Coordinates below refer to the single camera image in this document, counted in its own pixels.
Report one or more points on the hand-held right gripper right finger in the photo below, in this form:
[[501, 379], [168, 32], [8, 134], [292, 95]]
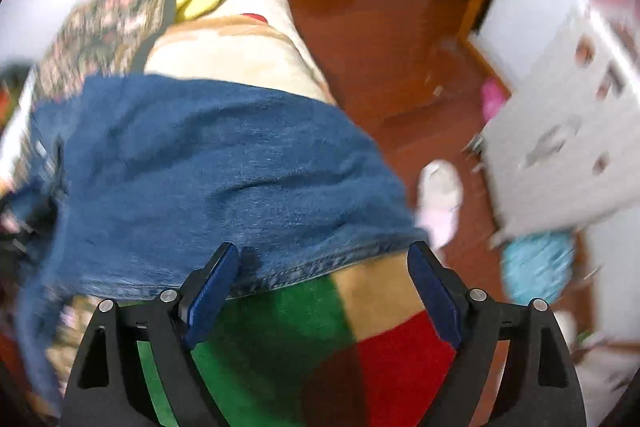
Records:
[[436, 298]]

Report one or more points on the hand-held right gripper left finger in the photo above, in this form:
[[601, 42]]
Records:
[[216, 292]]

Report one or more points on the blue denim jeans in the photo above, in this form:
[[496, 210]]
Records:
[[210, 177]]

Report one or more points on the white slipper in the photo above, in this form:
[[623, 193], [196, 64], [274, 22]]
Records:
[[440, 202]]

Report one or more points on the turquoise cloth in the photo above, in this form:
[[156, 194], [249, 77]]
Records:
[[540, 267]]

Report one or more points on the beige colour-block blanket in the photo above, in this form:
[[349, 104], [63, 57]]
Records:
[[310, 347]]

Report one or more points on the pink plastic item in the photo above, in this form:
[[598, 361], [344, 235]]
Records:
[[492, 101]]

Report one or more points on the floral bedspread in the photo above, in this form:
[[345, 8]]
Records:
[[100, 27]]

